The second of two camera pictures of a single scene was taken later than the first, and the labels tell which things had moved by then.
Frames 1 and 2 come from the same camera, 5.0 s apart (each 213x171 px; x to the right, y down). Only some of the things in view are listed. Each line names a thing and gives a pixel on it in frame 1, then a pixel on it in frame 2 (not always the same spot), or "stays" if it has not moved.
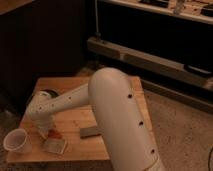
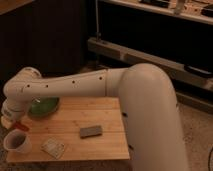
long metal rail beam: [149, 62] stays
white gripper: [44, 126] -> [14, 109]
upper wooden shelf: [196, 10] stays
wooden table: [70, 145] stays
